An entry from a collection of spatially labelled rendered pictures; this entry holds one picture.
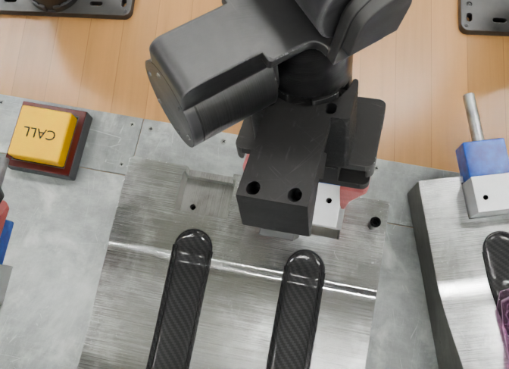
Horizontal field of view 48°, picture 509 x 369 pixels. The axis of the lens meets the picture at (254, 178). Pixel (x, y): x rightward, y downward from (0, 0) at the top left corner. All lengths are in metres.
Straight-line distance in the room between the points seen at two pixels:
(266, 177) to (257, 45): 0.08
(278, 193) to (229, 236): 0.23
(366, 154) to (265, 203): 0.11
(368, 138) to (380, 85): 0.29
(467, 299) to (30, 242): 0.47
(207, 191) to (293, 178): 0.26
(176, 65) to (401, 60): 0.45
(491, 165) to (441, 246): 0.10
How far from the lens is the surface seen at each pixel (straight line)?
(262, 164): 0.35
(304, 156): 0.35
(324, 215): 0.49
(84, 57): 0.76
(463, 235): 0.62
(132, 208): 0.58
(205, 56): 0.31
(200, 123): 0.32
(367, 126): 0.43
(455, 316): 0.59
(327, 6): 0.28
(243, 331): 0.55
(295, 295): 0.56
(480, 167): 0.62
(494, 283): 0.62
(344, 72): 0.37
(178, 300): 0.57
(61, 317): 0.68
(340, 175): 0.43
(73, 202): 0.69
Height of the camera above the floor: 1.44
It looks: 75 degrees down
